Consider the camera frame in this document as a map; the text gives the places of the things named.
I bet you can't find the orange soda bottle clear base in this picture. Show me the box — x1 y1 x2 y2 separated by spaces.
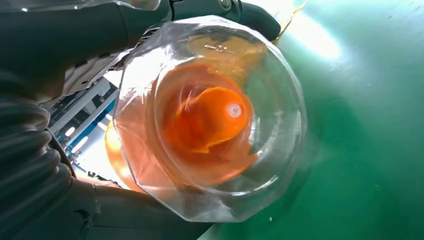
112 14 308 223

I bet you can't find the ribbed grey left arm sleeve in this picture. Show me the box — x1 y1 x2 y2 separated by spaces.
0 96 80 240

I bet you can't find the blue cable tray rail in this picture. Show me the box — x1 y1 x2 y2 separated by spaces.
64 99 117 152

